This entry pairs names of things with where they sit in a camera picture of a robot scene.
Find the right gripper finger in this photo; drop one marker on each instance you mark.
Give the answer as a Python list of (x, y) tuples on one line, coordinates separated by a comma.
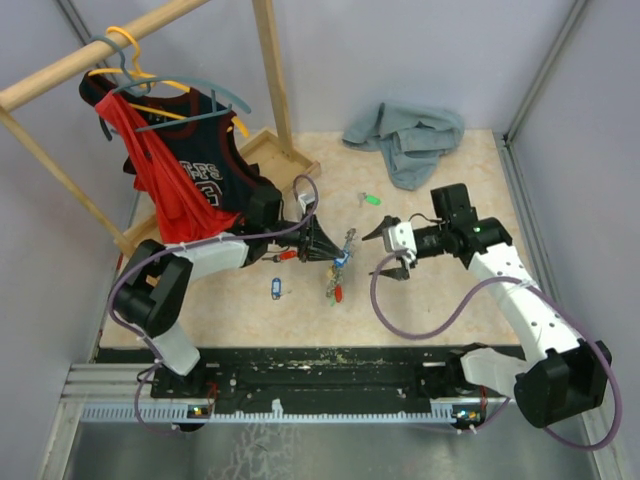
[(395, 273), (387, 222)]

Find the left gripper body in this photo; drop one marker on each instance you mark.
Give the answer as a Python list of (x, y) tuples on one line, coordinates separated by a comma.
[(307, 238)]

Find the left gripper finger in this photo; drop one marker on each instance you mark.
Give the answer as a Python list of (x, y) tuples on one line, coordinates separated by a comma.
[(324, 245), (321, 257)]

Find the key with green tag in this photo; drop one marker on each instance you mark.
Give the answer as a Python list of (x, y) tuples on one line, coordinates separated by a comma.
[(365, 198)]

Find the key with red tag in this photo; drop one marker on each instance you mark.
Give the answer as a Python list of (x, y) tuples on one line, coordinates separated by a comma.
[(281, 256)]

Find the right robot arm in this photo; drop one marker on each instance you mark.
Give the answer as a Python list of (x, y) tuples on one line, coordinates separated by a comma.
[(561, 374)]

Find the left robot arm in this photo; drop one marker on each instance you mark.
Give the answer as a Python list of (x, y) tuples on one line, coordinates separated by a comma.
[(148, 296)]

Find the light blue denim cloth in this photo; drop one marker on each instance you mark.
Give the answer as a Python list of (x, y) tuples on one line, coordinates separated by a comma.
[(411, 139)]

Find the red shirt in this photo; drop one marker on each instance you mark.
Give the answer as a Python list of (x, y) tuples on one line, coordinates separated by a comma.
[(183, 213)]

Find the navy basketball jersey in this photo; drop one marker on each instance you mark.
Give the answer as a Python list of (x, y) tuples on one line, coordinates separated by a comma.
[(205, 149)]

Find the yellow clothes hanger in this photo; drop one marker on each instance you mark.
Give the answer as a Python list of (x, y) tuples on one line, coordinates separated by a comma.
[(141, 83)]

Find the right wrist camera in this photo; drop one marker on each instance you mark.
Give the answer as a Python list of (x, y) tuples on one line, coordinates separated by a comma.
[(388, 239)]

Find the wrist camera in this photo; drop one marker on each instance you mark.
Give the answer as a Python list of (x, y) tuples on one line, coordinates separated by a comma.
[(306, 201), (388, 239)]

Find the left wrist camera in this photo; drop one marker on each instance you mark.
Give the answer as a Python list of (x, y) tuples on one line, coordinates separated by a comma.
[(306, 201)]

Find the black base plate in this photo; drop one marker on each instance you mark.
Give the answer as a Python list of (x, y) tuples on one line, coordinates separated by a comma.
[(313, 402)]

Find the white cable duct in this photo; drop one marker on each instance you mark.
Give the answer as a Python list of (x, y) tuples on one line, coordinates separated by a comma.
[(186, 413)]

